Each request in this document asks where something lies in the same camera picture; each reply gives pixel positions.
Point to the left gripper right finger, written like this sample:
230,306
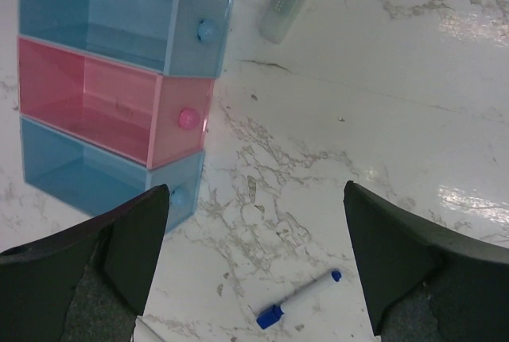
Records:
422,281

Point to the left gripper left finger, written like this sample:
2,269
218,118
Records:
89,282

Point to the pink drawer box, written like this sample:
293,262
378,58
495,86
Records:
144,116

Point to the teal blue drawer box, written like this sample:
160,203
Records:
172,37

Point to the light blue drawer box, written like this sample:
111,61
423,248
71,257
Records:
94,181

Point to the blue whiteboard marker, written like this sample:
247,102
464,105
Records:
274,313

